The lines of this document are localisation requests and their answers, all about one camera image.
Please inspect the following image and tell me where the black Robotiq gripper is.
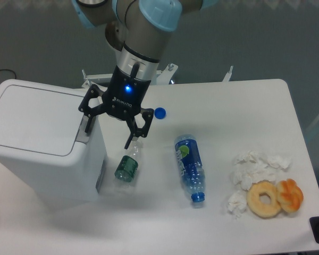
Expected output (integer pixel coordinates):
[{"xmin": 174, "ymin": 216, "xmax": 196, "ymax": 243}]
[{"xmin": 78, "ymin": 65, "xmax": 154, "ymax": 149}]

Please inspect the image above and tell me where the white push-lid trash can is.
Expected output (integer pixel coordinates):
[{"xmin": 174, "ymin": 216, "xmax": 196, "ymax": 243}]
[{"xmin": 0, "ymin": 79, "xmax": 107, "ymax": 201}]

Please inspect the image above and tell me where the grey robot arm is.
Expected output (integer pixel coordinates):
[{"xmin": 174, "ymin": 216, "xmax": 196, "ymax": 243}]
[{"xmin": 72, "ymin": 1, "xmax": 216, "ymax": 148}]

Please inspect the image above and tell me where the blue bottle cap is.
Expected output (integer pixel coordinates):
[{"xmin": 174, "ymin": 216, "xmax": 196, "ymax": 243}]
[{"xmin": 154, "ymin": 107, "xmax": 166, "ymax": 120}]

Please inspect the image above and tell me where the clear bottle green label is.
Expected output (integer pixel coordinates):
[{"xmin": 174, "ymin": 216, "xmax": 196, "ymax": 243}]
[{"xmin": 114, "ymin": 140, "xmax": 142, "ymax": 194}]

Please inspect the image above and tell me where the blue plastic bottle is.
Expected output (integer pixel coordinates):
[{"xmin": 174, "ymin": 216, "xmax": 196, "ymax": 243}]
[{"xmin": 174, "ymin": 134, "xmax": 206, "ymax": 208}]

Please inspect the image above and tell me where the small crumpled white tissue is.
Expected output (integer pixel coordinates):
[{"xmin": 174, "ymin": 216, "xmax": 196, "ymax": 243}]
[{"xmin": 226, "ymin": 190, "xmax": 247, "ymax": 219}]

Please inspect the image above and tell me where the orange glazed bun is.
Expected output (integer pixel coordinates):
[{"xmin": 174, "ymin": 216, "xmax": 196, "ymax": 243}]
[{"xmin": 276, "ymin": 178, "xmax": 304, "ymax": 213}]

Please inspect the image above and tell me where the white metal base frame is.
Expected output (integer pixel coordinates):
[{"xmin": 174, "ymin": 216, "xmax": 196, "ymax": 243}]
[{"xmin": 81, "ymin": 63, "xmax": 233, "ymax": 89}]

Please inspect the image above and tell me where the plain ring donut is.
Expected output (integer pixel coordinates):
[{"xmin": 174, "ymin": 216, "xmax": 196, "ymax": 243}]
[{"xmin": 246, "ymin": 181, "xmax": 281, "ymax": 218}]

